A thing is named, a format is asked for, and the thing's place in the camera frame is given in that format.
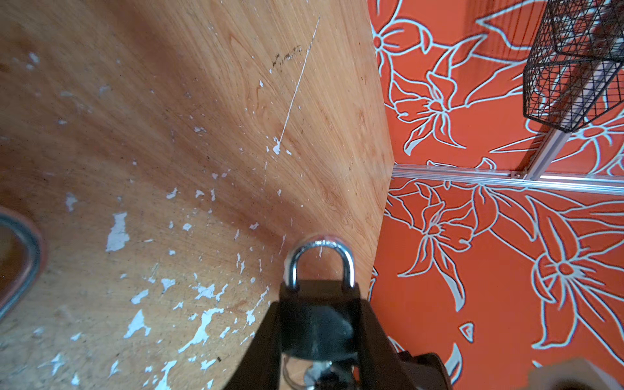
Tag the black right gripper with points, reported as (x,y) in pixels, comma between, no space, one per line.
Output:
(425,371)

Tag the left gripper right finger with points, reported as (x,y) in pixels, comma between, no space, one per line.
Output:
(379,364)

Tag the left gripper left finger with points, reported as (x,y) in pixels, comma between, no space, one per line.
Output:
(260,366)

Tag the small black padlock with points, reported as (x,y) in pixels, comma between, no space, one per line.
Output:
(318,318)

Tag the brass padlock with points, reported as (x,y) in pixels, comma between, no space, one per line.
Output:
(23,258)

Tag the black wire basket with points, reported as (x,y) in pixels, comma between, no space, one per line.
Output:
(574,73)

